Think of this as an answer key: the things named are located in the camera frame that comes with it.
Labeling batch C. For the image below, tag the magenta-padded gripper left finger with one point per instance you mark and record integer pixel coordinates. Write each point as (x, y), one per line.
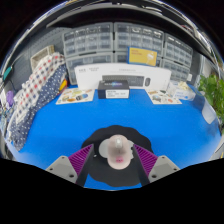
(80, 159)

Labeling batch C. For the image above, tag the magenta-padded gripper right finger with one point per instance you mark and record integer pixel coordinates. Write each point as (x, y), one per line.
(148, 160)

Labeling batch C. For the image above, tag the pale pink computer mouse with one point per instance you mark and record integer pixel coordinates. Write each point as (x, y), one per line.
(119, 151)

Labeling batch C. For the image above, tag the black round-eyed mouse pad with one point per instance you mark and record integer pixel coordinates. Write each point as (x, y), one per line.
(100, 173)

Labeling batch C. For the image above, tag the printed picture leaflet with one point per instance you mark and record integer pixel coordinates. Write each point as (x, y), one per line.
(75, 96)
(163, 96)

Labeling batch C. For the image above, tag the clear acrylic stand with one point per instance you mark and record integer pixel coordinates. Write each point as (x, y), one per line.
(208, 113)

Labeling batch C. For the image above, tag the white tissue pack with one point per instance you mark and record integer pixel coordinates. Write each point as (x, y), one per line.
(181, 91)

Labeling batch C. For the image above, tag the small black product box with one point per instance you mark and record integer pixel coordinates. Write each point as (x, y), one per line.
(113, 89)

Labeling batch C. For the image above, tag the checkered and dotted cloth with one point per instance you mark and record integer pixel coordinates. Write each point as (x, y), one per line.
(33, 93)

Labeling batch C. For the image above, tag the long white keyboard box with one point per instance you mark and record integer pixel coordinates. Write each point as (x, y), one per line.
(90, 75)

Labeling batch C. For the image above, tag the purple object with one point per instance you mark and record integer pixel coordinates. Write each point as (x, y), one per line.
(10, 98)

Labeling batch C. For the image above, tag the green potted plant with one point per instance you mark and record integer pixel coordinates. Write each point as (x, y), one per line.
(213, 91)

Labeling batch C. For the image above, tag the yellow card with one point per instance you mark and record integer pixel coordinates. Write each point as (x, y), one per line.
(142, 56)

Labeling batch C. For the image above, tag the white wicker basket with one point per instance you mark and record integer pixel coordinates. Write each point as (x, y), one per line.
(41, 56)

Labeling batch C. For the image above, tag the teal wall-hung object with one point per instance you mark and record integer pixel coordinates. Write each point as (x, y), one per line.
(7, 73)

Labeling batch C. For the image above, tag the dark wall shelf unit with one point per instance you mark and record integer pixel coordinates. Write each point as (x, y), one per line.
(133, 15)

